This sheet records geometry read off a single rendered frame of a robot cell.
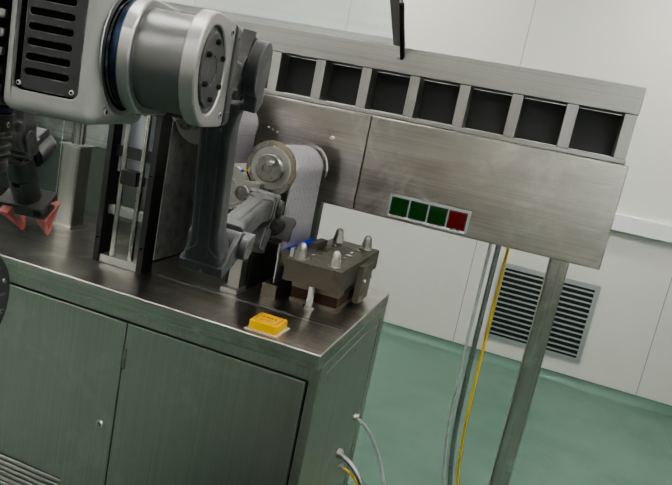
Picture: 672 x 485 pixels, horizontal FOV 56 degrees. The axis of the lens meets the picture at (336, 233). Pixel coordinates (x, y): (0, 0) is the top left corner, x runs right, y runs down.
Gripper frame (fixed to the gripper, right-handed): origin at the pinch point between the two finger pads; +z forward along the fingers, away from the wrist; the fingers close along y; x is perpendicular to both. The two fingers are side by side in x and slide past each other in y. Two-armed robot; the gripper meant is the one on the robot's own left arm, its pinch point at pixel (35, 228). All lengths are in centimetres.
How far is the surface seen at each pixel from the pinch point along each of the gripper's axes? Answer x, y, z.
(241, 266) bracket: -23, -42, 22
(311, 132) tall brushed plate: -74, -49, 7
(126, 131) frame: -38.7, -4.7, -3.8
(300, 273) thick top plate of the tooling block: -22, -58, 18
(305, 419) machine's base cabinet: 14, -68, 29
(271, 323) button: 1, -56, 14
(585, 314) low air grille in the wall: -202, -219, 179
